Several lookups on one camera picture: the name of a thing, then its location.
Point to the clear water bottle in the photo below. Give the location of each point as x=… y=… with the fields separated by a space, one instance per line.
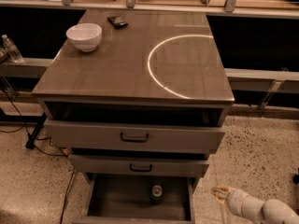
x=12 y=49

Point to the bottom grey drawer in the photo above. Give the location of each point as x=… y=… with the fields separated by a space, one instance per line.
x=125 y=199

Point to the grey drawer cabinet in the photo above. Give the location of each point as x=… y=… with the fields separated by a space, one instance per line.
x=163 y=69

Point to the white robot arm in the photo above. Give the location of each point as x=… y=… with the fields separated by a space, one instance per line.
x=268 y=212

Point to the black table leg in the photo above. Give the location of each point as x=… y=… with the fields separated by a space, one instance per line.
x=33 y=136

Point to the green soda can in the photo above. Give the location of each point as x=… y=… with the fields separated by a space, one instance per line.
x=156 y=194

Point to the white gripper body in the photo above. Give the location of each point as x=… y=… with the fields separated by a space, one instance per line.
x=235 y=201

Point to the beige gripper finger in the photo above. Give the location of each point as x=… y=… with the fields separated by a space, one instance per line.
x=221 y=193

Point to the black snack packet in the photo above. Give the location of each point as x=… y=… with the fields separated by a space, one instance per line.
x=117 y=22

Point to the top grey drawer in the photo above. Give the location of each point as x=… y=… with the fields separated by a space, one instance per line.
x=134 y=137

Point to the middle grey drawer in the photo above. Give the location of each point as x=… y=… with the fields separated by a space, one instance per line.
x=138 y=166

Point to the white bowl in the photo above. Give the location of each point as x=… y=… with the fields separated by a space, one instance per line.
x=85 y=36

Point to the grey drawer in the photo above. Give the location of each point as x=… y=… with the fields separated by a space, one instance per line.
x=138 y=166
x=134 y=137
x=125 y=199

